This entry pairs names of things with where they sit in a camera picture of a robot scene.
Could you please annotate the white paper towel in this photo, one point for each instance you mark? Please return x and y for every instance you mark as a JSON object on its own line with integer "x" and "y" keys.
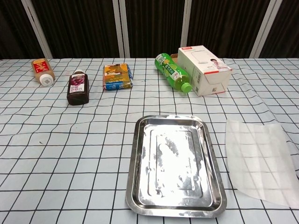
{"x": 257, "y": 158}

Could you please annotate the metal tray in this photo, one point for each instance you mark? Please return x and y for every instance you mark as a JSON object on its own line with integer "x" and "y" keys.
{"x": 175, "y": 163}

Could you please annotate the checked light blue tablecloth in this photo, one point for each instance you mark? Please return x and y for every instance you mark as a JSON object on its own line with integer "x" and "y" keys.
{"x": 70, "y": 151}

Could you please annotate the green plastic drink bottle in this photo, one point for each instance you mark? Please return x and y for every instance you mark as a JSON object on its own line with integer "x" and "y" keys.
{"x": 170, "y": 70}

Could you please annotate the orange and blue snack package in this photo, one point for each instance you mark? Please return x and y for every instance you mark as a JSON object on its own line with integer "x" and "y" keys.
{"x": 116, "y": 77}

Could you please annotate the white cardboard product box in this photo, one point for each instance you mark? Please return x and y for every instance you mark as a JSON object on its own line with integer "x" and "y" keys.
{"x": 205, "y": 65}

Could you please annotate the dark grape juice bottle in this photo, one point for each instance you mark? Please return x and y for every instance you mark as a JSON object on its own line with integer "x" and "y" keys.
{"x": 78, "y": 88}

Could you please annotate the black folding screen white frames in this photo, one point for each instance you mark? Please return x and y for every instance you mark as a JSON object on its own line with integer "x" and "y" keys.
{"x": 81, "y": 28}

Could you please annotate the tan bottle with red label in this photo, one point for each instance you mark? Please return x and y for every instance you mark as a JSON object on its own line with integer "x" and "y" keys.
{"x": 42, "y": 67}

